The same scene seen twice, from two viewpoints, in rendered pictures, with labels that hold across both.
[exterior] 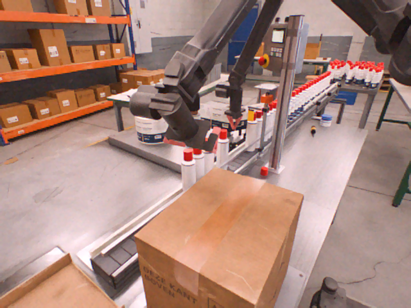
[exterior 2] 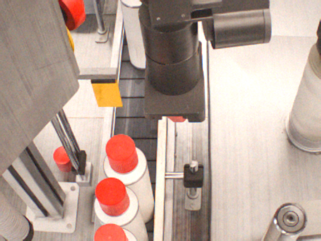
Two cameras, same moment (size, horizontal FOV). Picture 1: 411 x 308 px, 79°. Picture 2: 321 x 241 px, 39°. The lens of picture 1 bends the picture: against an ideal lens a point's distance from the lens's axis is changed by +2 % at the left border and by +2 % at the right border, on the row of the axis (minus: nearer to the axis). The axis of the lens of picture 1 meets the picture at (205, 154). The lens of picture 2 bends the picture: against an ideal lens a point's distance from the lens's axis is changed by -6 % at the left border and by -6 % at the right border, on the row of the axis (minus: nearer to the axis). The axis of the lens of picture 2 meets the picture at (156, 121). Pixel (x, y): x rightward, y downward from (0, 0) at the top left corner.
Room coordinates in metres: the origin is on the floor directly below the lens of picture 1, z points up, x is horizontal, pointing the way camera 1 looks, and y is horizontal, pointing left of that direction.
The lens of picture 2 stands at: (1.40, -0.31, 1.54)
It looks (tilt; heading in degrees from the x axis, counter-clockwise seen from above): 60 degrees down; 152
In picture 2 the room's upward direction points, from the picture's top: 7 degrees counter-clockwise
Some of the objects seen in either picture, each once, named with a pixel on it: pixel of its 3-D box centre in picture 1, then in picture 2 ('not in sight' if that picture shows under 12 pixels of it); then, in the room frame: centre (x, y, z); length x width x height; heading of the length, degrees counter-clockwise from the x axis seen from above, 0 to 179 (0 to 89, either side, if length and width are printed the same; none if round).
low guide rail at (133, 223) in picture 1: (205, 171); (166, 19); (0.91, 0.00, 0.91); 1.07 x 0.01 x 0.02; 144
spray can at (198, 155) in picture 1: (197, 168); not in sight; (0.81, 0.03, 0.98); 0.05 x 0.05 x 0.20
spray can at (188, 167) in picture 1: (189, 175); not in sight; (0.76, 0.06, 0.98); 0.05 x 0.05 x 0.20
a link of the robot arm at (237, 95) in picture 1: (235, 93); (175, 26); (1.14, -0.14, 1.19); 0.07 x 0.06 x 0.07; 62
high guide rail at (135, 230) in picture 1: (220, 167); (122, 1); (0.86, -0.06, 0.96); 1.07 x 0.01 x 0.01; 144
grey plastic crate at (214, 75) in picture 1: (199, 73); not in sight; (3.43, 0.08, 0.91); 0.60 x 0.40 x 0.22; 156
